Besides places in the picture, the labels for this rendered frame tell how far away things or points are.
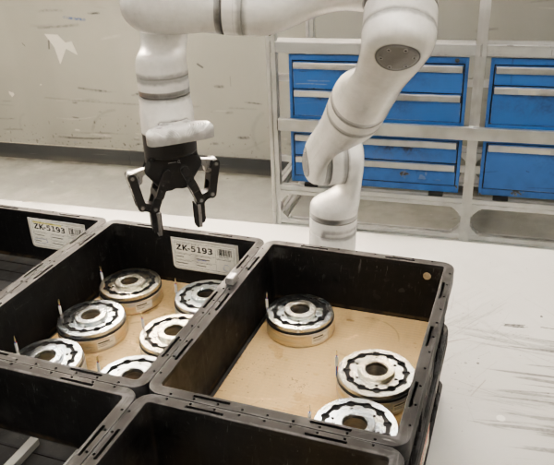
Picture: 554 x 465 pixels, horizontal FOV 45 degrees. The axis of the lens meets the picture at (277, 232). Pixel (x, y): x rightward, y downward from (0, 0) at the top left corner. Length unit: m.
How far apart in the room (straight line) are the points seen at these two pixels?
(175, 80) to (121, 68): 3.25
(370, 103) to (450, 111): 1.83
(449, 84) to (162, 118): 1.95
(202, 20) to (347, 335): 0.50
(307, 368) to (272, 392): 0.07
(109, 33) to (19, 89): 0.78
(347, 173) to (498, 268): 0.46
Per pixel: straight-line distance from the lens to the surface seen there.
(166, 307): 1.12
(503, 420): 1.11
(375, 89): 0.92
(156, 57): 0.90
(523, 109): 2.77
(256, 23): 0.86
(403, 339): 1.02
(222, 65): 3.87
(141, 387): 0.79
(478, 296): 1.40
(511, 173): 2.85
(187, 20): 0.87
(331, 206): 1.24
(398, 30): 0.82
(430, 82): 2.75
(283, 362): 0.97
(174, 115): 0.91
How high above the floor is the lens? 1.41
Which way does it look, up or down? 26 degrees down
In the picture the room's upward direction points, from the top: 2 degrees counter-clockwise
